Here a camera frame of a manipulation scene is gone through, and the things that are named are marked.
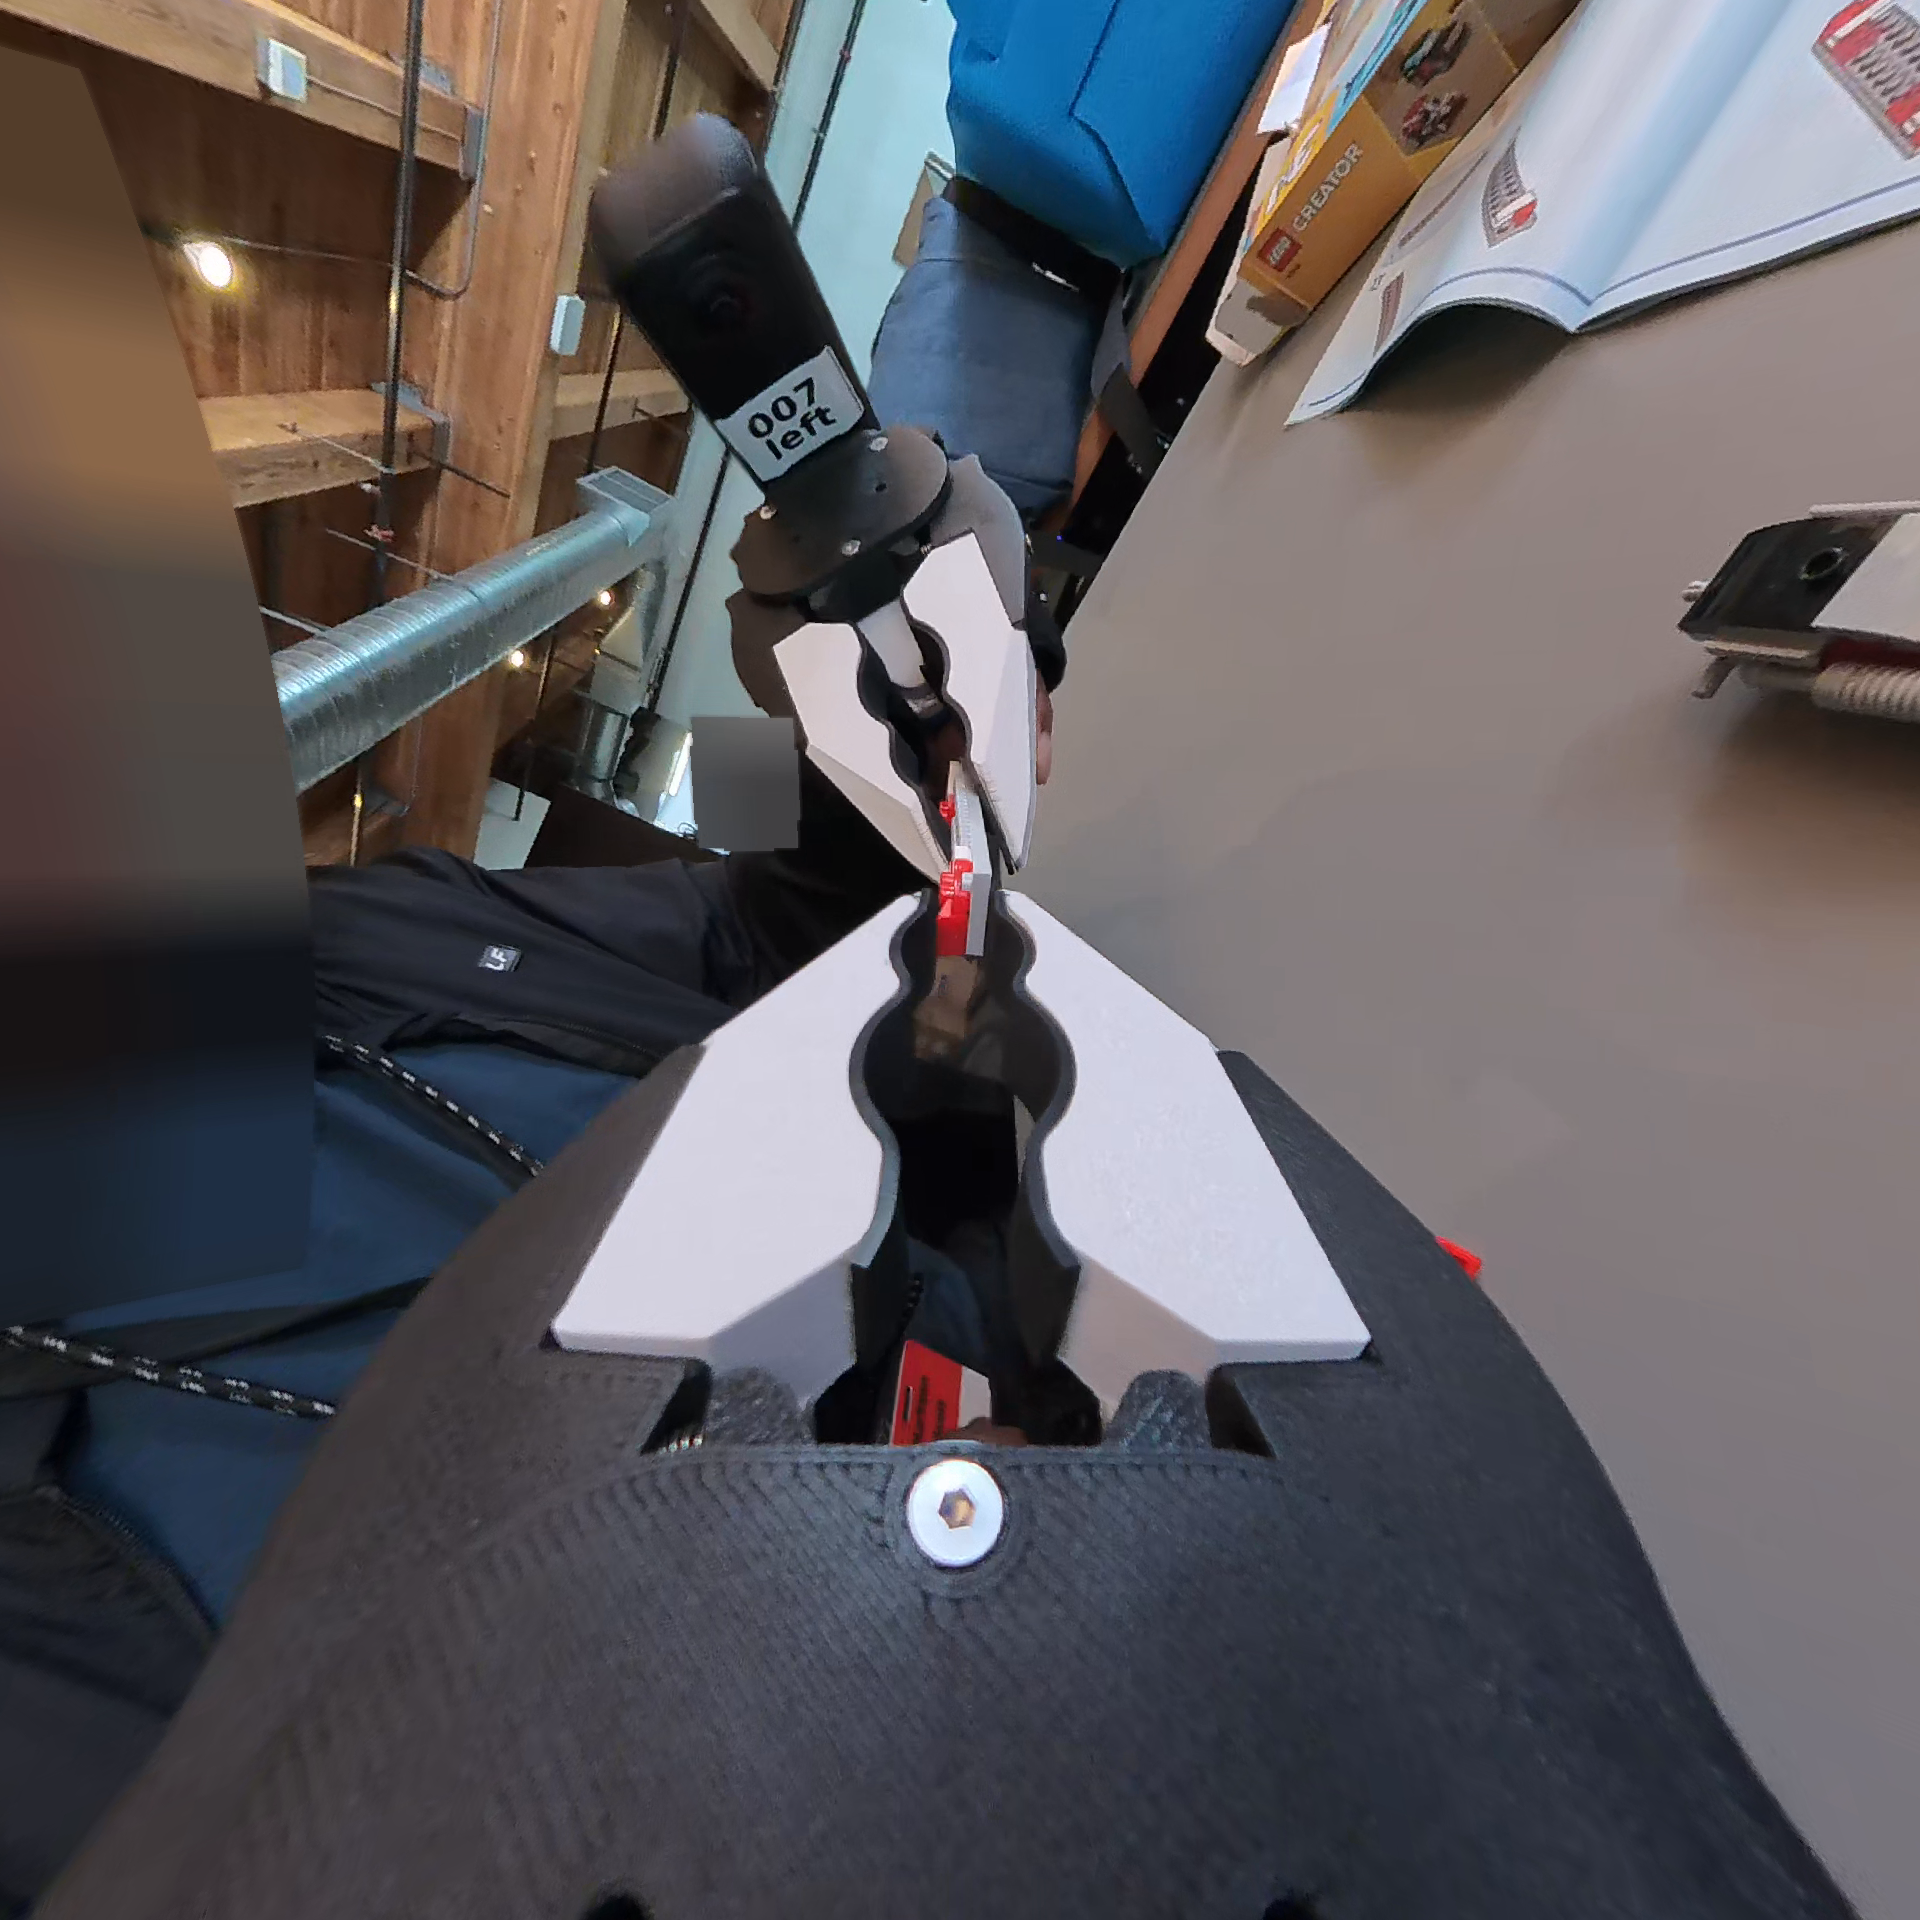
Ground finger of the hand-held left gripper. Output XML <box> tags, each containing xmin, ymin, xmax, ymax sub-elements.
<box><xmin>905</xmin><ymin>534</ymin><xmax>1043</xmax><ymax>882</ymax></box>
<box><xmin>774</xmin><ymin>607</ymin><xmax>966</xmax><ymax>899</ymax></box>

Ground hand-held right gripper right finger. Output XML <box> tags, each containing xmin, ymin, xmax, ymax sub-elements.
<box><xmin>994</xmin><ymin>892</ymin><xmax>1375</xmax><ymax>1418</ymax></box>

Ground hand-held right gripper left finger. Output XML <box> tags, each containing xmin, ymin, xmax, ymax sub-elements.
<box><xmin>549</xmin><ymin>889</ymin><xmax>923</xmax><ymax>1397</ymax></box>

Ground grey toy brick plate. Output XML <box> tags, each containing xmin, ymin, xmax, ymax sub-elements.
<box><xmin>930</xmin><ymin>757</ymin><xmax>1005</xmax><ymax>965</ymax></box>

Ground grey desk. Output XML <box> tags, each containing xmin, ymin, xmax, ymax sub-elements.
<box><xmin>1027</xmin><ymin>0</ymin><xmax>1920</xmax><ymax>1920</ymax></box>

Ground person's left hand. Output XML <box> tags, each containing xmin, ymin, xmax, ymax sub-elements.
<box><xmin>726</xmin><ymin>587</ymin><xmax>815</xmax><ymax>755</ymax></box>

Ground person's blue garment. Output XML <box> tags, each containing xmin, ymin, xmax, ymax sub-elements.
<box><xmin>61</xmin><ymin>1042</ymin><xmax>708</xmax><ymax>1629</ymax></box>

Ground person's black jacket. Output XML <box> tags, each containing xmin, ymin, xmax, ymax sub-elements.
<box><xmin>309</xmin><ymin>839</ymin><xmax>903</xmax><ymax>1186</ymax></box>

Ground yellow toy brick set box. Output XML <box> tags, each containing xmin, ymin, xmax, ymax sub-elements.
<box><xmin>1208</xmin><ymin>0</ymin><xmax>1584</xmax><ymax>365</ymax></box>

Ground open instruction booklet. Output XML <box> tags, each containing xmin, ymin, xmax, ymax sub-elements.
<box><xmin>1287</xmin><ymin>0</ymin><xmax>1920</xmax><ymax>428</ymax></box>

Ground grey black toy brick vehicle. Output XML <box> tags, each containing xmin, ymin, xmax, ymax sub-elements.
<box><xmin>1677</xmin><ymin>502</ymin><xmax>1920</xmax><ymax>721</ymax></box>

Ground black white drawstring cord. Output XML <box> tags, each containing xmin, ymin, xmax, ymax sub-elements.
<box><xmin>322</xmin><ymin>1034</ymin><xmax>541</xmax><ymax>1179</ymax></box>
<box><xmin>0</xmin><ymin>1320</ymin><xmax>340</xmax><ymax>1425</ymax></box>

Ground silver ventilation duct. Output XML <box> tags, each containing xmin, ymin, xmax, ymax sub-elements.
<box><xmin>272</xmin><ymin>468</ymin><xmax>678</xmax><ymax>793</ymax></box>

